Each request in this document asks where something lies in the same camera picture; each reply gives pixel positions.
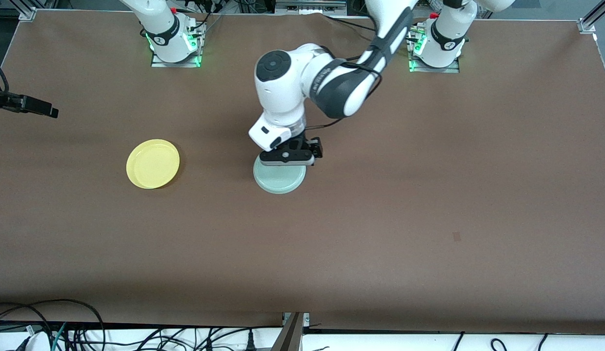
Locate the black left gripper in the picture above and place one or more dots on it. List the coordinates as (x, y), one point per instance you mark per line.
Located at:
(299, 143)

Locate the brown table cover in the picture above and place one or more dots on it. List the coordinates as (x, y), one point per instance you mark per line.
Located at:
(302, 243)

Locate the pale green plate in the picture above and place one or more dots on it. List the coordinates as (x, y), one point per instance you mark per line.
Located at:
(279, 179)

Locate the aluminium corner bracket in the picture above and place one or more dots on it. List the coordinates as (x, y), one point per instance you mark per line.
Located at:
(28, 13)
(588, 26)

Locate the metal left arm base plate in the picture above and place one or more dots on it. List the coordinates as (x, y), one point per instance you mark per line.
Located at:
(415, 67)

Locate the yellow plate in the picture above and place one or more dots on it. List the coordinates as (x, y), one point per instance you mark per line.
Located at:
(152, 164)

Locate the metal rail with sockets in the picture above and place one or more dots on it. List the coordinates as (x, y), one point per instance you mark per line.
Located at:
(310, 6)

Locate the small metal angle bracket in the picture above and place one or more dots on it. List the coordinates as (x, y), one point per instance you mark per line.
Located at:
(306, 319)

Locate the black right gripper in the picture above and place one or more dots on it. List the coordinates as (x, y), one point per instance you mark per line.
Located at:
(20, 103)

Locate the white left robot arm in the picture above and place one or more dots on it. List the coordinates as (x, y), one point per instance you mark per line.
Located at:
(292, 83)

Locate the aluminium extrusion post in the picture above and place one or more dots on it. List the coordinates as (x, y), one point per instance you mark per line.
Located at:
(289, 336)

